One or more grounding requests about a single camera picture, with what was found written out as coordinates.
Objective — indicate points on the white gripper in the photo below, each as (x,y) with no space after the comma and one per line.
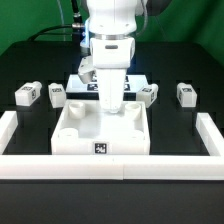
(110,83)

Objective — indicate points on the white square table top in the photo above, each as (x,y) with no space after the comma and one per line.
(84,128)

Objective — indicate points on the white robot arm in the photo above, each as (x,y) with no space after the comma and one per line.
(112,47)

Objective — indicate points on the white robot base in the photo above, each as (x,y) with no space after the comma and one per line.
(85,42)

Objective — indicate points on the white marker sheet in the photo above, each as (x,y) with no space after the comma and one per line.
(133,83)

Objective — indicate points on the white U-shaped obstacle fence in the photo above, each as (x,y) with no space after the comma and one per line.
(119,167)

